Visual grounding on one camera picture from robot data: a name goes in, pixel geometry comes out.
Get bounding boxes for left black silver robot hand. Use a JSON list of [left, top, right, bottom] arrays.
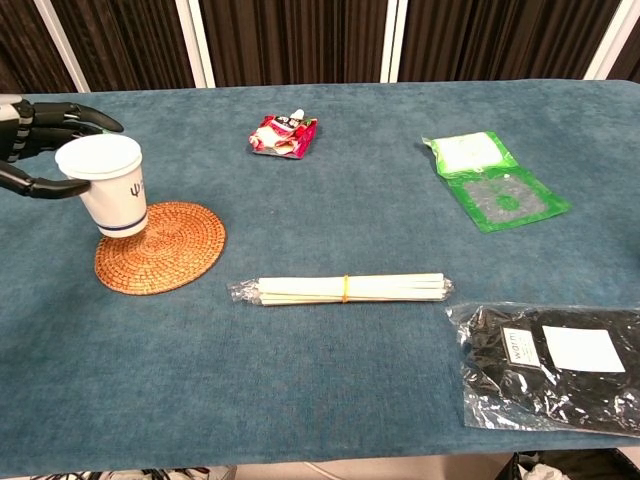
[[0, 93, 125, 200]]

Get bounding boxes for white paper cup with lid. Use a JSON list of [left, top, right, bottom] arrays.
[[54, 133, 149, 238]]

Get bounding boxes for round woven rattan coaster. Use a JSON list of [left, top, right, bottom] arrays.
[[94, 200, 227, 296]]

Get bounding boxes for red crumpled drink pouch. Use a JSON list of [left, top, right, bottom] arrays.
[[248, 107, 320, 160]]

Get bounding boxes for dark slatted partition screen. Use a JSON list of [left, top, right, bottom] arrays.
[[0, 0, 640, 95]]

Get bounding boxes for bundle of wrapped white chopsticks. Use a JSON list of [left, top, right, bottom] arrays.
[[229, 272, 455, 307]]

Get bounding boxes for teal velvet tablecloth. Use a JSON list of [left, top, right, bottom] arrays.
[[0, 79, 640, 479]]

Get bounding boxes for green plastic refill pouch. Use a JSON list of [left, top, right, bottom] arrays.
[[421, 130, 572, 235]]

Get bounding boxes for black garment in clear bag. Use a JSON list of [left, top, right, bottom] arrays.
[[445, 301, 640, 439]]

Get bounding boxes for black bag under table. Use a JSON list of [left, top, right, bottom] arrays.
[[504, 447, 640, 480]]

